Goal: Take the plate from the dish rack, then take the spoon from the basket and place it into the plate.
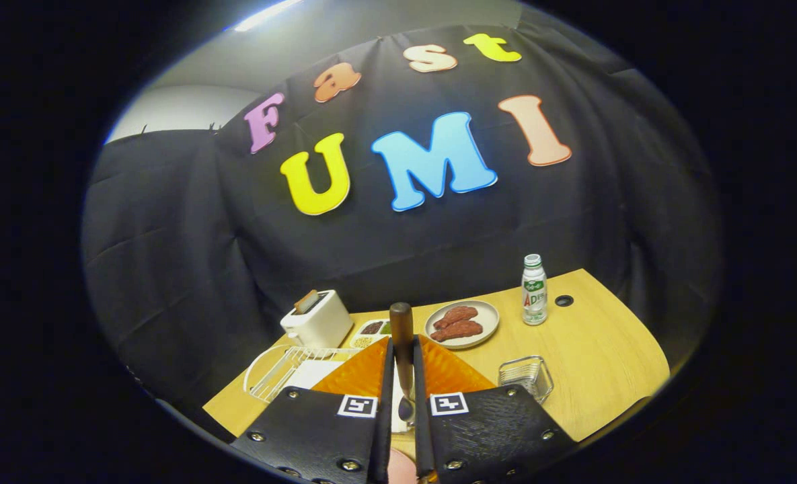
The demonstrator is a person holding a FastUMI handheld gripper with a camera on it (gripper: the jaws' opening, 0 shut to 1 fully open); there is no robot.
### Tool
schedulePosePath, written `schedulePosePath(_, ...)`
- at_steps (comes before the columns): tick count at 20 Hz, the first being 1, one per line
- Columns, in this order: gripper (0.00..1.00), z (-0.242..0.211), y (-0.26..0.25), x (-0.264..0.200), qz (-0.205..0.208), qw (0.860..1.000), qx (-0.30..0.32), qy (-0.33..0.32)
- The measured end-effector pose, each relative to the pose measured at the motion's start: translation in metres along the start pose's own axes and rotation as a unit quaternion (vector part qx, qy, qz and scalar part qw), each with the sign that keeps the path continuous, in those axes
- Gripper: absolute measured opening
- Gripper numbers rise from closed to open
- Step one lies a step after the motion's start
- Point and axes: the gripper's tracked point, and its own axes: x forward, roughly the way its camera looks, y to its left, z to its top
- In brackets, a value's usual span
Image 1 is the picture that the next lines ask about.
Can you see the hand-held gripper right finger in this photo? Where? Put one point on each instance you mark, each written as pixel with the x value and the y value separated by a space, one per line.
pixel 492 437

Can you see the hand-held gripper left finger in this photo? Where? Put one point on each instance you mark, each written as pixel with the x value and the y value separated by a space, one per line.
pixel 317 437

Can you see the white dish rack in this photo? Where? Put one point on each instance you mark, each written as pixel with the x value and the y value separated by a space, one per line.
pixel 314 373

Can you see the pink plate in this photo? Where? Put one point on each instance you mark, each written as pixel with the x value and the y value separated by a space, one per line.
pixel 401 469

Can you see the beige plate with meat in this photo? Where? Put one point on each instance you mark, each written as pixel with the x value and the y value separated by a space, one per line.
pixel 487 316

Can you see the red meat slice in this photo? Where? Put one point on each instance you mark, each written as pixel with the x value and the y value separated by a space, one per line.
pixel 459 331
pixel 455 316

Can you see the white toaster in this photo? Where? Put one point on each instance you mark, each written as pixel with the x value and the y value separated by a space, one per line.
pixel 327 323

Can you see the small divided food tray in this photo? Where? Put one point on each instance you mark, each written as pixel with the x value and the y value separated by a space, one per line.
pixel 370 331

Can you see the toast slice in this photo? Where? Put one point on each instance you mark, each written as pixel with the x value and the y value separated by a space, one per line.
pixel 306 302

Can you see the white bottle green label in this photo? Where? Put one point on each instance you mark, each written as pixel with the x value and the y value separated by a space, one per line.
pixel 534 296

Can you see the black desk grommet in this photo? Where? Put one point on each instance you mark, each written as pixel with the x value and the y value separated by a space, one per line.
pixel 564 300

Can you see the black backdrop cloth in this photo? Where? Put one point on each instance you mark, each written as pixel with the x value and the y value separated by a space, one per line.
pixel 438 235

